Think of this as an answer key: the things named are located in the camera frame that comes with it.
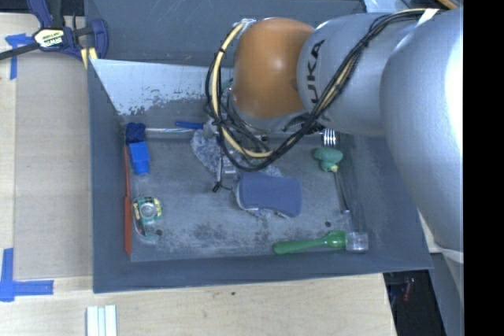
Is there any blue and white cloth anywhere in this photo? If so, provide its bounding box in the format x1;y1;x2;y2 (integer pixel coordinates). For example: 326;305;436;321
190;121;291;220

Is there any green toy animal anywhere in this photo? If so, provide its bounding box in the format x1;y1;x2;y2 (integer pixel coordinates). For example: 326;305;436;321
313;146;344;173

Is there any small clear plastic cup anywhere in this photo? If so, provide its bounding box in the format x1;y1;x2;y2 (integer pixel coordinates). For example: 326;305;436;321
345;231;370;253

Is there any dark blue lumpy toy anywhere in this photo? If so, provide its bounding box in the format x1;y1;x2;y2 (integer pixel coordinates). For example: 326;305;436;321
124;122;147;145

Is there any clear bottle with green label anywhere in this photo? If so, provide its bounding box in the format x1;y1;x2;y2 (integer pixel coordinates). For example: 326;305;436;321
131;173;165;242

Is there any bright blue block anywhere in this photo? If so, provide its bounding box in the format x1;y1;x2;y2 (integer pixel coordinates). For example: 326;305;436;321
128;141;152;175

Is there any metal fork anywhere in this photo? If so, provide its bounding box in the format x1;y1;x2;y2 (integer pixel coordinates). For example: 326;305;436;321
321;128;351;215

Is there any grey metal bin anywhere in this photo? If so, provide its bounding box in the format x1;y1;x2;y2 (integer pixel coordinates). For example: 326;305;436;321
82;0;435;294

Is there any red-brown flat block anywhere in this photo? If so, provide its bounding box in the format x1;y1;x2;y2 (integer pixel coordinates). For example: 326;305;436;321
122;143;133;256

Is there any blue sponge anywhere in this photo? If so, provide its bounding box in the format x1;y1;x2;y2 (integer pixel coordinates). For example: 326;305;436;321
235;171;303;219

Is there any pale wood flat board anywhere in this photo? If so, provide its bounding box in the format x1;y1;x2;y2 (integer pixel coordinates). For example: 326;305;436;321
13;54;94;281

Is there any green plastic spoon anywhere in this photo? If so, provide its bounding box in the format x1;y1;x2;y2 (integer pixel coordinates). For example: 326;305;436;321
272;230;347;256

